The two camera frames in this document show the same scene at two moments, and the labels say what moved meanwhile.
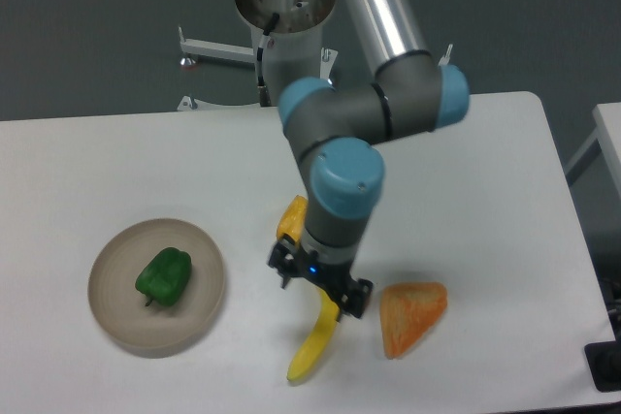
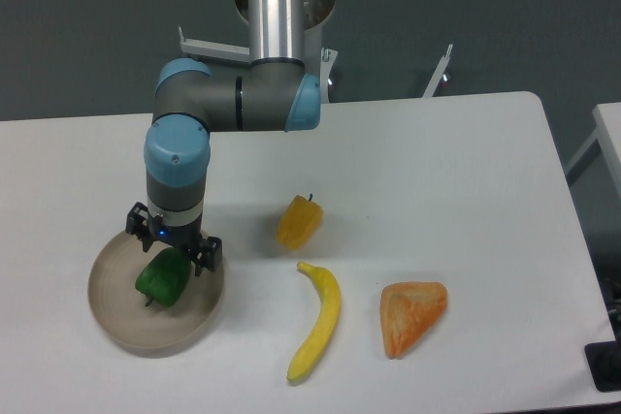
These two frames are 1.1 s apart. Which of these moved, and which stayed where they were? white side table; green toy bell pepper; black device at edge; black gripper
Moved: black gripper
Stayed: black device at edge; white side table; green toy bell pepper
